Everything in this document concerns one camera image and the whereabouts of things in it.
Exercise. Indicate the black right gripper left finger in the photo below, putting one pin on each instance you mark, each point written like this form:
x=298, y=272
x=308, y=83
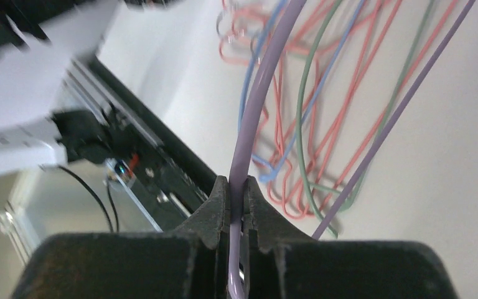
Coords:
x=175, y=264

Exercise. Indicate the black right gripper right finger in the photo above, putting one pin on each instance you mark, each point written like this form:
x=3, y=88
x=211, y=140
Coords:
x=284, y=262

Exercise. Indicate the blue plastic hanger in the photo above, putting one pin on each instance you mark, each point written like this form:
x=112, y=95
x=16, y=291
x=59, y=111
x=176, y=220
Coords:
x=312, y=55

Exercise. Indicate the lilac plastic hanger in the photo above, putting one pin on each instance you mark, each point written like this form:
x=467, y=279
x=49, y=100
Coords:
x=249, y=122

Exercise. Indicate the green plastic hanger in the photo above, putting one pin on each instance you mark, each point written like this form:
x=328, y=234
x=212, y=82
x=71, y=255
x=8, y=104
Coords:
x=318, y=196

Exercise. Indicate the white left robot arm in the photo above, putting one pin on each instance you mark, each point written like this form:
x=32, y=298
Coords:
x=30, y=80

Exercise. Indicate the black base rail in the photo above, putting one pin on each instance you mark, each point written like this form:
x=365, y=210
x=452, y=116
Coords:
x=113, y=126

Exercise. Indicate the pink wire hanger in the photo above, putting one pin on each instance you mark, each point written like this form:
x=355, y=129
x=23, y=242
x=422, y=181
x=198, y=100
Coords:
x=317, y=195
x=320, y=61

